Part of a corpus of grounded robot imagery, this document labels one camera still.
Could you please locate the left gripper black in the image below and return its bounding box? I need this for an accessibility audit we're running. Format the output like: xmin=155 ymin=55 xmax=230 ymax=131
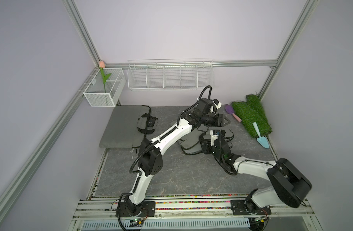
xmin=202 ymin=114 xmax=231 ymax=128

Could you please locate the grey laptop bag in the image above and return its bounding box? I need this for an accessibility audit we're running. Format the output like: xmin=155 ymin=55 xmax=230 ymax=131
xmin=99 ymin=105 xmax=158 ymax=148
xmin=178 ymin=126 xmax=234 ymax=156

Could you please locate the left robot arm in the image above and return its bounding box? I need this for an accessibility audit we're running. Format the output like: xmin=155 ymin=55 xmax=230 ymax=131
xmin=125 ymin=98 xmax=224 ymax=208

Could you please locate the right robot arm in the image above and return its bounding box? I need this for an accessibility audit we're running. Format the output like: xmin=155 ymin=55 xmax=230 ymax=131
xmin=199 ymin=131 xmax=312 ymax=214

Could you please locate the front artificial grass roll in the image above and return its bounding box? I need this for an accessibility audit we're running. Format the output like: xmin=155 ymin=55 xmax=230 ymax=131
xmin=231 ymin=102 xmax=272 ymax=139

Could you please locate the artificial grass roll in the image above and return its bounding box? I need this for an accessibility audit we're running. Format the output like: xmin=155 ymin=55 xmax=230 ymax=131
xmin=231 ymin=102 xmax=272 ymax=139
xmin=246 ymin=94 xmax=268 ymax=123

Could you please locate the rear artificial grass roll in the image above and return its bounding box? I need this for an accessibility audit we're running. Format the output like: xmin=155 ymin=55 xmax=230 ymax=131
xmin=246 ymin=94 xmax=268 ymax=123

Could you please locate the artificial pink tulip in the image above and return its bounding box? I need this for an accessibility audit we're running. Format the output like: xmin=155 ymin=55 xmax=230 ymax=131
xmin=98 ymin=61 xmax=112 ymax=93

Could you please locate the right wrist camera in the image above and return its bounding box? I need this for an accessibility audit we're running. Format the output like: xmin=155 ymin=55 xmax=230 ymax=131
xmin=210 ymin=130 xmax=220 ymax=146

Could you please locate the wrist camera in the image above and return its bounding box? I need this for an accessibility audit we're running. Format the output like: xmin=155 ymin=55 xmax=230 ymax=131
xmin=210 ymin=130 xmax=220 ymax=146
xmin=213 ymin=99 xmax=222 ymax=109

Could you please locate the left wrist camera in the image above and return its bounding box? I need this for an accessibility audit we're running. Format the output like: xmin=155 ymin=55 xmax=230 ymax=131
xmin=213 ymin=99 xmax=222 ymax=109

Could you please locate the purple trowel pink handle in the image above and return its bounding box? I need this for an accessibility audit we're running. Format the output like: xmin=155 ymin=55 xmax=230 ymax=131
xmin=224 ymin=104 xmax=242 ymax=123

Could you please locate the teal trowel white handle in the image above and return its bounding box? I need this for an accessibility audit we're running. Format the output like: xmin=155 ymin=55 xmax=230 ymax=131
xmin=252 ymin=122 xmax=270 ymax=149

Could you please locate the aluminium frame rail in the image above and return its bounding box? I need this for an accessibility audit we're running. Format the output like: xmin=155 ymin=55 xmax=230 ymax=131
xmin=106 ymin=59 xmax=278 ymax=69

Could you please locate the white wire wall rack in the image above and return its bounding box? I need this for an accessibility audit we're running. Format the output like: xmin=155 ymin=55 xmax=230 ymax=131
xmin=127 ymin=66 xmax=215 ymax=90

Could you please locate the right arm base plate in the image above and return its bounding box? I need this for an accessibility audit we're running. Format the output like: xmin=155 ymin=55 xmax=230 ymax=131
xmin=230 ymin=199 xmax=272 ymax=216

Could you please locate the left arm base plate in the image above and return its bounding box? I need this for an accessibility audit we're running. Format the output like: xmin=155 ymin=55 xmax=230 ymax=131
xmin=116 ymin=200 xmax=156 ymax=218

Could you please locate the white mesh wall basket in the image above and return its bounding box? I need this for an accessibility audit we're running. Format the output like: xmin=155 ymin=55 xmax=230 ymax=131
xmin=84 ymin=67 xmax=126 ymax=107

